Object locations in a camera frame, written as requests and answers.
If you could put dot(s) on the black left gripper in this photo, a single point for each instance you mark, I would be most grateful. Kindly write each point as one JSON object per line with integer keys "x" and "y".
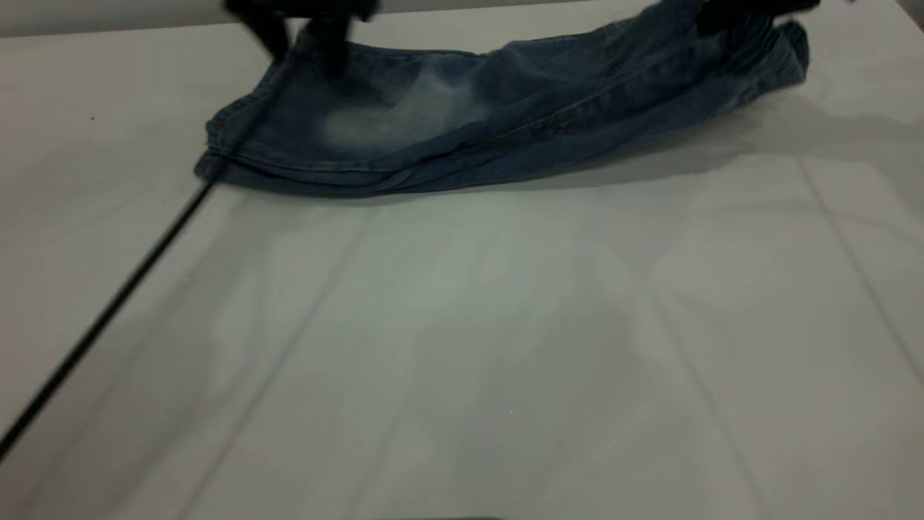
{"x": 303, "y": 7}

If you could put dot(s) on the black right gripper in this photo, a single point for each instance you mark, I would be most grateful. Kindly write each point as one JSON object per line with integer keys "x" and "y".
{"x": 758, "y": 9}

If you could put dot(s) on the blue denim jeans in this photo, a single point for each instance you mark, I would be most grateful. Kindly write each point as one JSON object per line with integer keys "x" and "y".
{"x": 447, "y": 123}

